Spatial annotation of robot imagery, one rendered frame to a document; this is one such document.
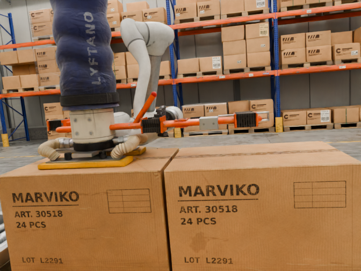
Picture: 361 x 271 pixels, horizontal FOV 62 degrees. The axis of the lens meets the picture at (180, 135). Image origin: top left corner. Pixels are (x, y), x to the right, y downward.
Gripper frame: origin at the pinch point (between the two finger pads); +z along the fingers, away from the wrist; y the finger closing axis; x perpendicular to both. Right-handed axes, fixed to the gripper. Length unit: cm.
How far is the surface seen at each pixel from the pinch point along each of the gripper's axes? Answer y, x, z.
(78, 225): 31.7, 26.3, 21.2
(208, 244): 38.3, -18.9, 21.7
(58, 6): -45, 30, 9
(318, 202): 25, -53, 22
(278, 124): 87, -153, -697
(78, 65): -23.9, 24.7, 10.1
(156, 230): 33.9, -1.5, 21.1
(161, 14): -222, 135, -714
